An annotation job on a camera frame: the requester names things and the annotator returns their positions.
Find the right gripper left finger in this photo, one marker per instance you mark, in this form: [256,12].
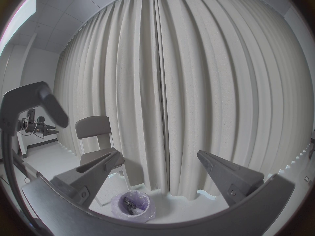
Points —
[81,181]

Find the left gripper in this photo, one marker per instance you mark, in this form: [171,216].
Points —
[42,131]

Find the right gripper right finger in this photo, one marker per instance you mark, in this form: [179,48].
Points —
[233,181]

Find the purple plastic bag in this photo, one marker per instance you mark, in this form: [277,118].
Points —
[115,210]

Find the crumpled black plastic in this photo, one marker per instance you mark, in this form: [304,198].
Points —
[131,209]
[128,200]

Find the white trash bin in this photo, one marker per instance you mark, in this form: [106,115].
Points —
[147,203]

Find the white chair with grey seat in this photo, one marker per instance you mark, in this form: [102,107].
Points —
[92,126]

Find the white printed wrapper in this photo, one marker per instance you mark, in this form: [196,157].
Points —
[140,210]

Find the white curtain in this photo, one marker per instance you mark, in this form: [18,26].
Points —
[110,82]
[233,82]

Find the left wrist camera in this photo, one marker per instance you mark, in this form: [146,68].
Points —
[40,119]

